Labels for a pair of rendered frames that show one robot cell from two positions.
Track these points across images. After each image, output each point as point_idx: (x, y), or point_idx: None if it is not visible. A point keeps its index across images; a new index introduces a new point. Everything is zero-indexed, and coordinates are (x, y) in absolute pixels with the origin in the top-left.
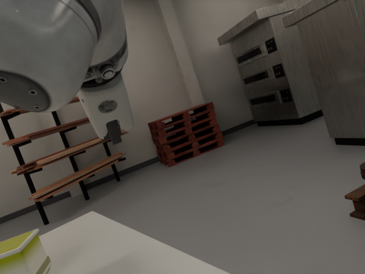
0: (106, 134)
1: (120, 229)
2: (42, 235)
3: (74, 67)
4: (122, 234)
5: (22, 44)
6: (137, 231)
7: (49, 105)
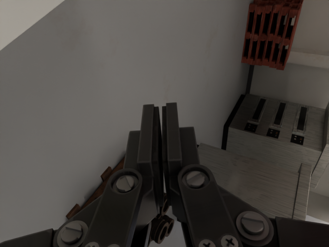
0: (62, 225)
1: (43, 0)
2: None
3: None
4: (16, 7)
5: None
6: (7, 42)
7: None
